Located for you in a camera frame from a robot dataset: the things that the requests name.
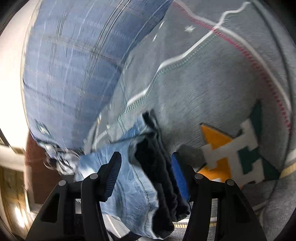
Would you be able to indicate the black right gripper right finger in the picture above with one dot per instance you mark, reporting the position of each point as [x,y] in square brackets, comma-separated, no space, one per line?
[236,219]

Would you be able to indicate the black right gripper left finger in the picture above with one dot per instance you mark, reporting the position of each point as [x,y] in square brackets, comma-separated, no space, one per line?
[72,210]

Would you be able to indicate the light blue denim jeans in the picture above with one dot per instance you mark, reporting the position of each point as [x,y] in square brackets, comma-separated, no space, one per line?
[146,198]

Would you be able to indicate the grey patterned bed sheet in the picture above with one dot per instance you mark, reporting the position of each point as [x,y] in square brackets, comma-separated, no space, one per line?
[219,77]

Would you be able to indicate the blue plaid pillow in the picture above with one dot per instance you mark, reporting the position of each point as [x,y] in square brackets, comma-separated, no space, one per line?
[73,58]

